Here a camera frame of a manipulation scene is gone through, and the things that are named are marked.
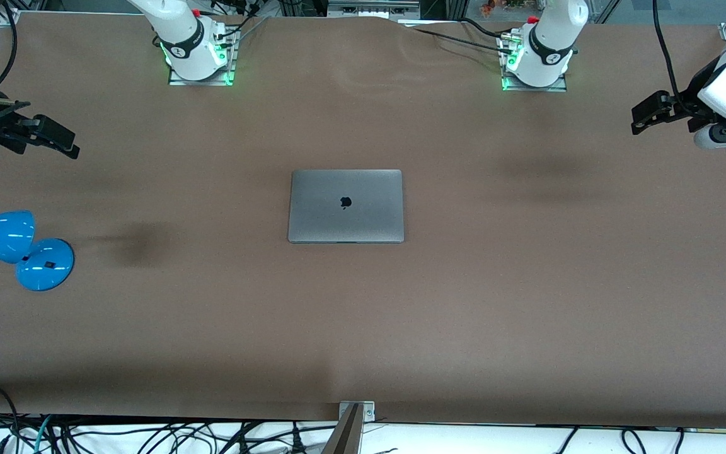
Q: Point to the silver power strip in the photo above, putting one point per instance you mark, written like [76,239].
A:
[372,7]

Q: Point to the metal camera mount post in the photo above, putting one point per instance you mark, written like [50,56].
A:
[347,435]

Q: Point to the table cover sheet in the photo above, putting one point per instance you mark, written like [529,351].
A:
[527,315]

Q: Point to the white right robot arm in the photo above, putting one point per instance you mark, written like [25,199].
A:
[186,50]

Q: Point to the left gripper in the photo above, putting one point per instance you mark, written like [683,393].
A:
[684,101]

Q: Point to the blue desk lamp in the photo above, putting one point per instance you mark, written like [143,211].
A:
[45,268]

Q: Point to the grey laptop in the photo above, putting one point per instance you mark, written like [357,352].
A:
[369,217]

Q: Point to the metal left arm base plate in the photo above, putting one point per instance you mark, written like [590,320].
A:
[561,85]

